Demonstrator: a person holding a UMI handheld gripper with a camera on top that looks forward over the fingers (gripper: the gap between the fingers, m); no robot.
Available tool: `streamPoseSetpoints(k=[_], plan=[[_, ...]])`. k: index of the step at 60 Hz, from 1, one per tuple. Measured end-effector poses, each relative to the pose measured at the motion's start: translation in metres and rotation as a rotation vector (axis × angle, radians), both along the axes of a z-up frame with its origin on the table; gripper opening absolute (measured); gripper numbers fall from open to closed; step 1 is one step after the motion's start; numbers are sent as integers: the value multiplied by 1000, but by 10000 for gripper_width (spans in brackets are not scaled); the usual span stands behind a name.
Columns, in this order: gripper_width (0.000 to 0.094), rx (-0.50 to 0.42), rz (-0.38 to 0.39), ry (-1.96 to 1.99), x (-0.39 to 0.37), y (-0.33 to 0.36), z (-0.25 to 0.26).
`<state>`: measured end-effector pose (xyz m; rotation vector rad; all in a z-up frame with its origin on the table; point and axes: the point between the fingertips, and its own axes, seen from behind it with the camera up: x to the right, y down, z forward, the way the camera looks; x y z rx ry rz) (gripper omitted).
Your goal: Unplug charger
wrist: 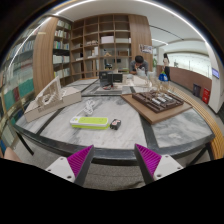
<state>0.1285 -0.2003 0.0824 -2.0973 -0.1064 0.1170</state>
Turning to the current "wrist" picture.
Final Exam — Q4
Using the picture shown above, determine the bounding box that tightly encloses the blue shopping bag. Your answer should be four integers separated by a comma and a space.
158, 71, 169, 82

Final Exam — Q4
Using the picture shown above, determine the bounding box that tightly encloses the red bin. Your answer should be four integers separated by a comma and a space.
202, 88, 212, 105

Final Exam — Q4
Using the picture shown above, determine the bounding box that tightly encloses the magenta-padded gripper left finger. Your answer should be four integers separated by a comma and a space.
45, 144, 95, 187

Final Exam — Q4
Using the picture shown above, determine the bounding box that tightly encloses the black charger with red print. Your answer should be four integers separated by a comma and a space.
109, 118, 122, 131

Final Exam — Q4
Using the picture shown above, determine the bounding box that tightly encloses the dark bookshelf with books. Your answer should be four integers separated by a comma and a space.
51, 18, 73, 86

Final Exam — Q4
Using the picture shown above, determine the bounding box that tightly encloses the slim black box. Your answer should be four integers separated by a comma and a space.
107, 72, 114, 87

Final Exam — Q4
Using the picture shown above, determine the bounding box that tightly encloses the white power strip cable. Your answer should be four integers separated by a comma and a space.
82, 99, 97, 118

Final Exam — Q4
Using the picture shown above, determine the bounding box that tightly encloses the person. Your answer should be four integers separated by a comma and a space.
2, 146, 23, 164
162, 53, 172, 82
129, 55, 149, 77

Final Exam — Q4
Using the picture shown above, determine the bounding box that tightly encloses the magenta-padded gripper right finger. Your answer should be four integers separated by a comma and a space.
133, 143, 184, 185

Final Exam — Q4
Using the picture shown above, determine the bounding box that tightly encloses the white architectural model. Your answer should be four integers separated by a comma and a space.
126, 74, 150, 87

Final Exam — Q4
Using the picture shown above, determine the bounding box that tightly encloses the brown architectural model on board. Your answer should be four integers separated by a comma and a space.
120, 90, 194, 125

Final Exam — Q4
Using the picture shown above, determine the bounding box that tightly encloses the white and green power strip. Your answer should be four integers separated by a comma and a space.
69, 116, 111, 130

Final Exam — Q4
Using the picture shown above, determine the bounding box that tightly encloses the wall display screen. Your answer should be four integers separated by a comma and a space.
211, 67, 221, 80

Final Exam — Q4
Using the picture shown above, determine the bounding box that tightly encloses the glass-fronted bookcase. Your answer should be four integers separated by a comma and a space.
0, 26, 41, 134

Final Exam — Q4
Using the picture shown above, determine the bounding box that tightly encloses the dark bin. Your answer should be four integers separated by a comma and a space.
192, 83, 202, 98

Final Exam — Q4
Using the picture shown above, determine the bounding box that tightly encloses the wooden shelf unit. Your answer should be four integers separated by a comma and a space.
70, 13, 133, 79

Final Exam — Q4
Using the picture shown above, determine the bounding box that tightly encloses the grey flat model base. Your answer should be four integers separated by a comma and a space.
94, 85, 123, 95

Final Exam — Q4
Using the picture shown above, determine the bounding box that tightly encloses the wall poster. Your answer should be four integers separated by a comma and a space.
138, 43, 154, 55

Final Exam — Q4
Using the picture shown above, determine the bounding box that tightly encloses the beige architectural model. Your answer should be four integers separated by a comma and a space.
23, 76, 83, 123

